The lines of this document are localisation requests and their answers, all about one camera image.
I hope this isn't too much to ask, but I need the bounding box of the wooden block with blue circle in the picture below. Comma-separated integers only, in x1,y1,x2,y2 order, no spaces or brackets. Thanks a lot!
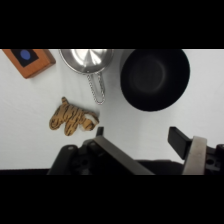
2,49,57,80

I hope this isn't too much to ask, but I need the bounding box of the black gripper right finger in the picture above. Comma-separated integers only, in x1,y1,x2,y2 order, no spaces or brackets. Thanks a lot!
167,126,208,176

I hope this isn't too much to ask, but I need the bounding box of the black bowl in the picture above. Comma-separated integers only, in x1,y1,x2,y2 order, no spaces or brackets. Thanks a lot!
119,49,191,112

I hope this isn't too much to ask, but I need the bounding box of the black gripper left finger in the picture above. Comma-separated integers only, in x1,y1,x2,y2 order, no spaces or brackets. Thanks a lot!
92,126,155,176

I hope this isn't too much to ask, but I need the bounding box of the small steel pan with handle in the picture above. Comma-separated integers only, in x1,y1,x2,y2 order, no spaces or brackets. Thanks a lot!
59,49,115,106

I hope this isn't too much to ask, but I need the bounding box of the tiger striped plush toy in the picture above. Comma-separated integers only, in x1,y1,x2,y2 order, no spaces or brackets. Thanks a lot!
48,96,100,137

